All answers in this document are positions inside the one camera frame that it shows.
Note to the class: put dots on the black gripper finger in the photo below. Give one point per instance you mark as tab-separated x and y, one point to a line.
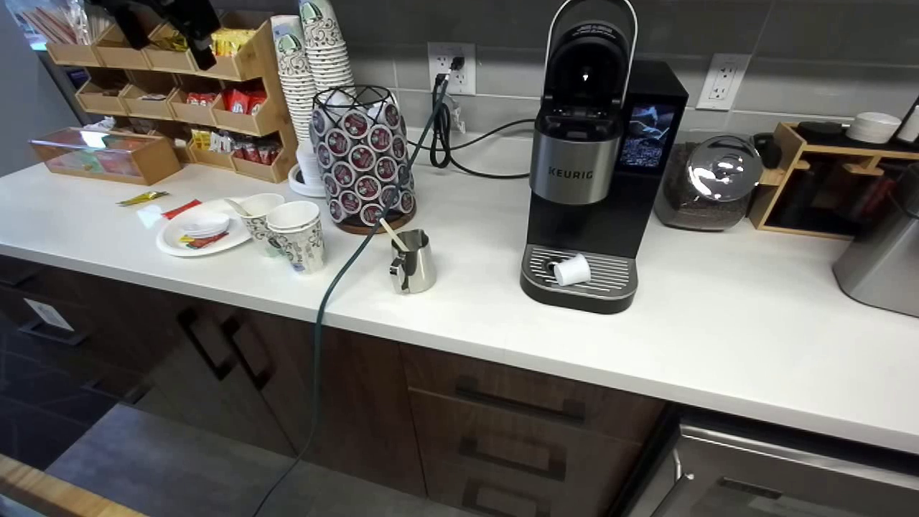
123	18
196	29

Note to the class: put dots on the short paper cup stack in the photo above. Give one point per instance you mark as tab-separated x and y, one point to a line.
290	86

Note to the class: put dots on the tall paper cup stack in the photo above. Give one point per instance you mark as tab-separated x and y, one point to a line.
324	43

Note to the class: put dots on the steel milk pitcher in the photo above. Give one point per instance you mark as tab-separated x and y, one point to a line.
413	268

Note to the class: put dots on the olive yellow packets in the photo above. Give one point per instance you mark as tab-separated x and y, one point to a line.
168	40

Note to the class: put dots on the bright yellow sweetener packets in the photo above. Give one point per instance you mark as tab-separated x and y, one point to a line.
231	40

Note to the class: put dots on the wooden condiment organizer shelf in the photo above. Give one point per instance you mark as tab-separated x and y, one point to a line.
254	60

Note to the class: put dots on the wrapped straws bundle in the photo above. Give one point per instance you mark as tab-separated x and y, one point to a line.
59	24

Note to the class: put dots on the orange red packets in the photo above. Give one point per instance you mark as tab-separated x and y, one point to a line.
202	99

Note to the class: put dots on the red packets with white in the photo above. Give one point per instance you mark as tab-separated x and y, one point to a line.
244	99

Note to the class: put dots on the yellow packets with print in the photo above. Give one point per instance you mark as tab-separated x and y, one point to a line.
202	141

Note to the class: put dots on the small red condiment packets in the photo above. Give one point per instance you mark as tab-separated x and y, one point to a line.
254	151

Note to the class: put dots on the wooden tea bag box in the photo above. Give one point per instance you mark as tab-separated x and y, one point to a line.
143	159

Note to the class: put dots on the yellow stick packet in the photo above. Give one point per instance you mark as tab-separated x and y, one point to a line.
143	199

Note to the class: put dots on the red ketchup packet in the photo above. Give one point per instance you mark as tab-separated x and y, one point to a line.
181	208

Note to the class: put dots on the small white packet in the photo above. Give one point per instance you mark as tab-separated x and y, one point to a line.
146	217

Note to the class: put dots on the white plastic lid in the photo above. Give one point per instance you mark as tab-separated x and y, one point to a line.
202	224

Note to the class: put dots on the yellow red sauce packets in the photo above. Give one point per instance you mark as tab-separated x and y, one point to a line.
202	243

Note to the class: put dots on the white paper plate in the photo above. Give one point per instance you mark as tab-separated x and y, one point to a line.
202	244

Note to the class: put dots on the wooden stir stick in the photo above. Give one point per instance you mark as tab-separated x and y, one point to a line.
387	232

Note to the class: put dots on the white cabinet label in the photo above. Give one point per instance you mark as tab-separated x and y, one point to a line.
46	313

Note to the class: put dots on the black silver coffee maker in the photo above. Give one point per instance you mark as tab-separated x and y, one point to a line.
576	172

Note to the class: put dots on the dark wood cabinet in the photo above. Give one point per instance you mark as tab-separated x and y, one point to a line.
382	412

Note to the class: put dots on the white coffee pod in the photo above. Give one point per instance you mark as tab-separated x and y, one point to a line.
571	270

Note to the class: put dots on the light wooden board edge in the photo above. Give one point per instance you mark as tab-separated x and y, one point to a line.
46	492

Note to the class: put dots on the round silver appliance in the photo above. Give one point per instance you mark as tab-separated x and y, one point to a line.
709	181

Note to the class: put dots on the wooden countertop rack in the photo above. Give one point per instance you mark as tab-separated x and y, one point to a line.
775	181

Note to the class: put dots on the white round container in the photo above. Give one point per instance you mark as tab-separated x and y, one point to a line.
873	128

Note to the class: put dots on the stainless steel appliance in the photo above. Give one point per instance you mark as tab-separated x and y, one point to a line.
886	263

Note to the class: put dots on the stainless steel dishwasher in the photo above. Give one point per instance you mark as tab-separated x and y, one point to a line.
792	477

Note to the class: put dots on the white wall outlet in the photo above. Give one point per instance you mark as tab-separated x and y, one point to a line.
452	66
721	82

